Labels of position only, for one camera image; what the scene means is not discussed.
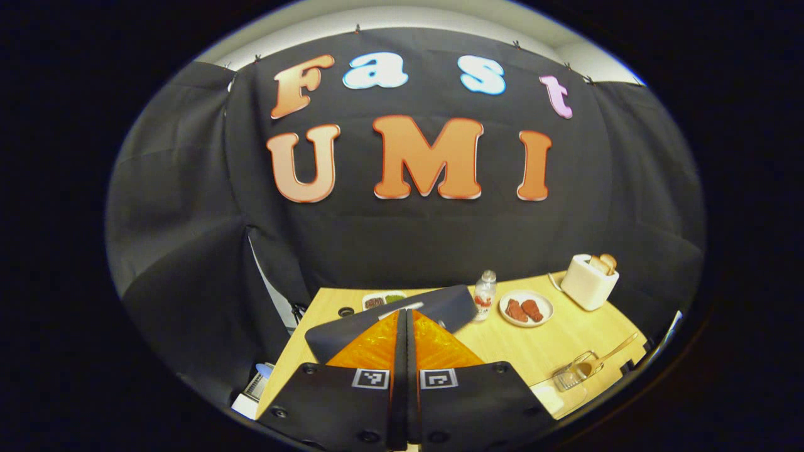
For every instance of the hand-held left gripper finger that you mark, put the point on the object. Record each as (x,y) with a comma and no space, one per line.
(401,376)
(412,376)

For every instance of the grey rice cooker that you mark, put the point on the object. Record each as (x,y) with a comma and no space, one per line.
(339,339)

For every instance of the wooden spoon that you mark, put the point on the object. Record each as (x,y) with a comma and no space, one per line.
(612,351)

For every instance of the white divided grain dish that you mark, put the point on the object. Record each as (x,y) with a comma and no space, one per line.
(377,302)

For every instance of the clear plastic water bottle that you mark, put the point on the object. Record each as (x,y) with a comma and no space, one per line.
(483,298)

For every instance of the red meat piece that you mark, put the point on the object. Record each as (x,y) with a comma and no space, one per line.
(515,311)
(534,309)

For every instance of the white round plate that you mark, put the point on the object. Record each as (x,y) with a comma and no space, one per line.
(526,295)

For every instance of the white grey box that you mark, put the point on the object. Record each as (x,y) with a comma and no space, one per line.
(254,392)

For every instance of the white toaster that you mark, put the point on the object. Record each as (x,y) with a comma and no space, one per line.
(587,289)

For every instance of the toasted bread slice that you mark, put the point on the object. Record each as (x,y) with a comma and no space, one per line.
(609,261)
(598,265)

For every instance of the black backdrop cloth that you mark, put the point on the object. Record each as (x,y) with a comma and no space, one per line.
(188,251)

